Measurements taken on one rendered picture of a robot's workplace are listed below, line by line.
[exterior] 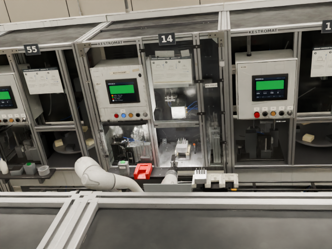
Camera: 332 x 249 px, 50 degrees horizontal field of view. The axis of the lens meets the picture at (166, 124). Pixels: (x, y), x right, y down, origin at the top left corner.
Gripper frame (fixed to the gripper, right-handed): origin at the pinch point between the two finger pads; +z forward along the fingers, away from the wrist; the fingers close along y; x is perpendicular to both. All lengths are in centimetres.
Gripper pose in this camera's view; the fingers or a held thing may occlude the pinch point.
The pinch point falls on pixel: (175, 159)
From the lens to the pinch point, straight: 274.1
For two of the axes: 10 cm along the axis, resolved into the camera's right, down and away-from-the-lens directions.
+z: 1.4, -4.6, 8.8
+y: -1.1, -8.9, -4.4
